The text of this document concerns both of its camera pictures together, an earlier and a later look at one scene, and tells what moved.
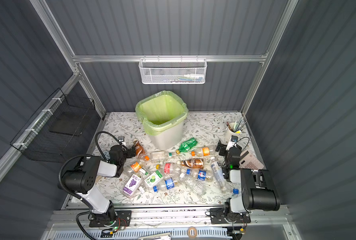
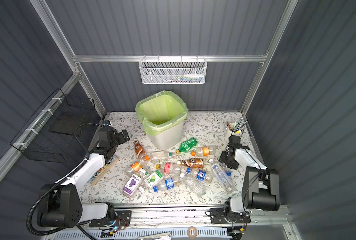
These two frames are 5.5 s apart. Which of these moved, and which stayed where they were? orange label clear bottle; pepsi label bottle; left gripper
Moved: left gripper
Stayed: pepsi label bottle; orange label clear bottle
